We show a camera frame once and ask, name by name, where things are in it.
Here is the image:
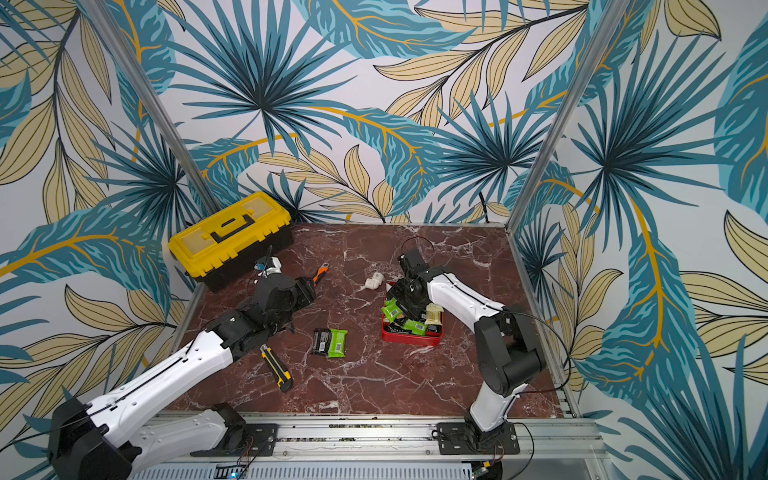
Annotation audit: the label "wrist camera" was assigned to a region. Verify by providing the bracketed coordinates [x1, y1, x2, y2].
[398, 249, 429, 279]
[254, 256, 282, 278]

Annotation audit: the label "green cookie packet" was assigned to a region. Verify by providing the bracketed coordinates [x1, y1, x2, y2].
[327, 329, 348, 358]
[402, 319, 427, 336]
[381, 298, 404, 323]

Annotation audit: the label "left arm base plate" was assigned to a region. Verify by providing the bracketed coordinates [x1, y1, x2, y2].
[190, 423, 279, 457]

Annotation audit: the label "red storage box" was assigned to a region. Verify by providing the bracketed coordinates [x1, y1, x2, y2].
[381, 313, 443, 347]

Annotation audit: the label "white plastic pipe elbow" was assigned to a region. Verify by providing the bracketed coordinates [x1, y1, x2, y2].
[364, 272, 385, 290]

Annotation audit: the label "yellow black toolbox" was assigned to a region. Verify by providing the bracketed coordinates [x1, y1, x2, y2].
[169, 192, 293, 292]

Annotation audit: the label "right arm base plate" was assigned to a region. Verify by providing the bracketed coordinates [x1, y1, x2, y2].
[431, 420, 520, 456]

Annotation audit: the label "cream cookie packet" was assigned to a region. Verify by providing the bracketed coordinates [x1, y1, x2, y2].
[423, 303, 444, 325]

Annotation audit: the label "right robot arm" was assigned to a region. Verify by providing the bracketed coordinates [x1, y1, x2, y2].
[387, 269, 547, 433]

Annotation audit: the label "yellow black utility knife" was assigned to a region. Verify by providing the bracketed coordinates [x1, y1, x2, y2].
[260, 344, 293, 393]

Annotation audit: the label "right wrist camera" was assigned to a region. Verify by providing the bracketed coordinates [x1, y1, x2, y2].
[398, 249, 429, 279]

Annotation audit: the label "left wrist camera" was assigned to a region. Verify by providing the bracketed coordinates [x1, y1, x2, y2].
[254, 256, 282, 278]

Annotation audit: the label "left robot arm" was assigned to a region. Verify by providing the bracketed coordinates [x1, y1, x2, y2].
[47, 271, 318, 479]

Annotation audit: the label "aluminium front rail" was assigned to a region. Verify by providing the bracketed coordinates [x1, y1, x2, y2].
[129, 415, 618, 479]

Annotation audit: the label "black cookie packet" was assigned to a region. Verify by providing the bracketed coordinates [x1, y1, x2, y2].
[312, 328, 332, 356]

